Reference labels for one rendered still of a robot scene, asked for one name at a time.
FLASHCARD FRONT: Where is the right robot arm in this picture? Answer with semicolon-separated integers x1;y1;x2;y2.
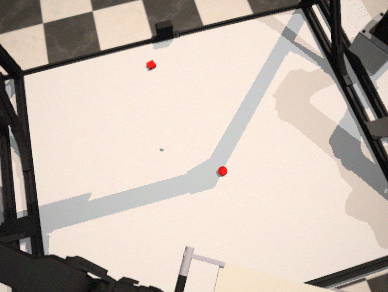
0;240;131;292

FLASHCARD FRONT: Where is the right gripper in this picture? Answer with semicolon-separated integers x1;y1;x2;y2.
118;277;164;292

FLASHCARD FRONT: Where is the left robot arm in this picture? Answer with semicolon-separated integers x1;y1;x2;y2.
369;10;388;46

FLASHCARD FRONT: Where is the small red block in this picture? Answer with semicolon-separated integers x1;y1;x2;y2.
146;60;156;70

